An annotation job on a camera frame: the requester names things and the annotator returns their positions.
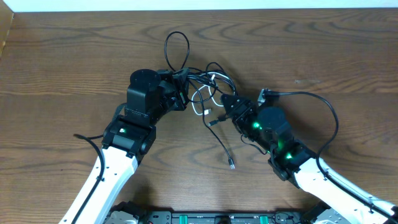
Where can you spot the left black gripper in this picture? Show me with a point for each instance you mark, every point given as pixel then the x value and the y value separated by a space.
pixel 180 86

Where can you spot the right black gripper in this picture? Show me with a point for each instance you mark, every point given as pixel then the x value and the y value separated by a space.
pixel 238 119

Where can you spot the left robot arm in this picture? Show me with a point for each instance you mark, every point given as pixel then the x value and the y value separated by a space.
pixel 127 139

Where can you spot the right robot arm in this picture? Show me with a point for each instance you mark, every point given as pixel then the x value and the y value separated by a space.
pixel 293 161

